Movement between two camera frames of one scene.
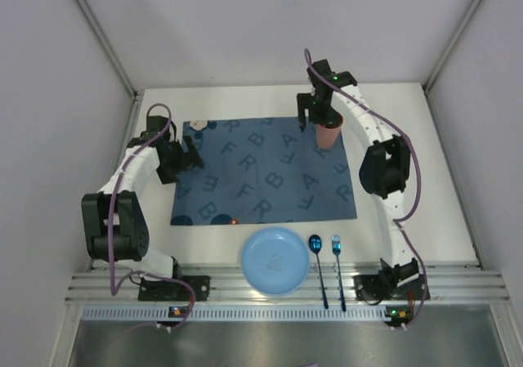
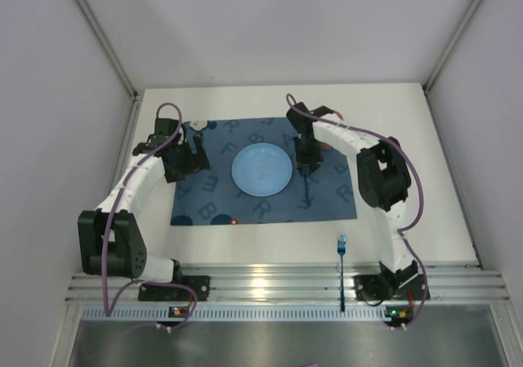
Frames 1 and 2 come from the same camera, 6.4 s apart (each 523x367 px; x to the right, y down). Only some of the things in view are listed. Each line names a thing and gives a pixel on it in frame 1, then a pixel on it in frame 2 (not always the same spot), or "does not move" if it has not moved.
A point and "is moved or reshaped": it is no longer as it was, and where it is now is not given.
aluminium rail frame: (464, 282) does not move
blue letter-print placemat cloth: (261, 171) does not move
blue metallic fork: (336, 247) is moved or reshaped
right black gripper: (312, 100) → (308, 161)
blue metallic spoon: (315, 243) → (308, 198)
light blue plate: (275, 261) → (261, 169)
